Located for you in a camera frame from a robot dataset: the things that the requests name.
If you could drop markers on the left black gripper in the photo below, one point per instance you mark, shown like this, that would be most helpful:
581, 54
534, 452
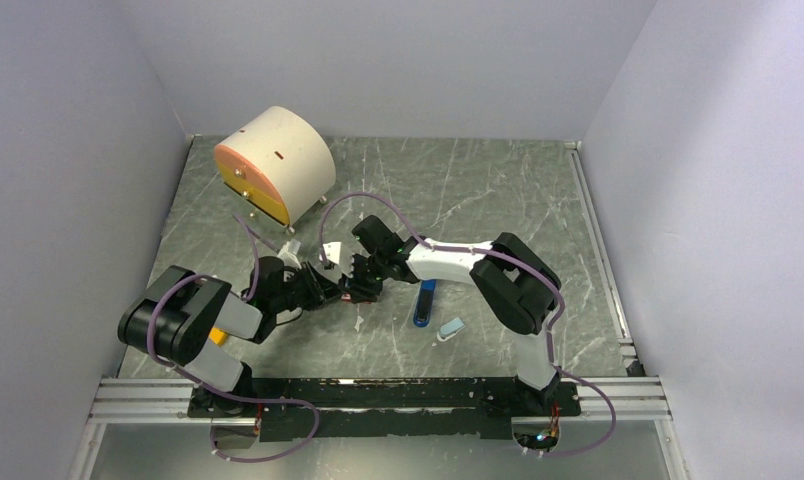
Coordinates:
319, 290

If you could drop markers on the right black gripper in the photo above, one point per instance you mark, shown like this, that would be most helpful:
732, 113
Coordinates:
358, 290

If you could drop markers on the light blue small stapler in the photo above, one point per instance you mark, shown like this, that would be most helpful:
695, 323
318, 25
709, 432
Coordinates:
450, 329

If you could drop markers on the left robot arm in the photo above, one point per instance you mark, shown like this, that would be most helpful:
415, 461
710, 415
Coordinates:
171, 321

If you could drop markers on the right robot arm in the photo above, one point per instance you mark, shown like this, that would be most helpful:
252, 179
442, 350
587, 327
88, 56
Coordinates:
519, 288

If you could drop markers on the orange yellow small block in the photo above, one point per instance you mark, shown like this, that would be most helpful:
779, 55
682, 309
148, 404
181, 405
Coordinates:
219, 337

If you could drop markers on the cream round drawer cabinet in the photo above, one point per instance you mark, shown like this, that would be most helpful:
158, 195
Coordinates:
279, 164

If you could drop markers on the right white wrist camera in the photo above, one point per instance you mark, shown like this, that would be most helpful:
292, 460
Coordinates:
335, 255

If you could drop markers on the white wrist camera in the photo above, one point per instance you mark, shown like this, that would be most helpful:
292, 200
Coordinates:
289, 254
335, 255

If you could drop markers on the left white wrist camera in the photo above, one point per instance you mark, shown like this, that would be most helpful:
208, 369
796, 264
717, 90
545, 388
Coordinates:
289, 254

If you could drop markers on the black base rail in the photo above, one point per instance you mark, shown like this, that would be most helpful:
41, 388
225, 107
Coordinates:
350, 408

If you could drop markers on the aluminium frame rail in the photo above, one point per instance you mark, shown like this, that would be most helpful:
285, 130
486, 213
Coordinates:
120, 401

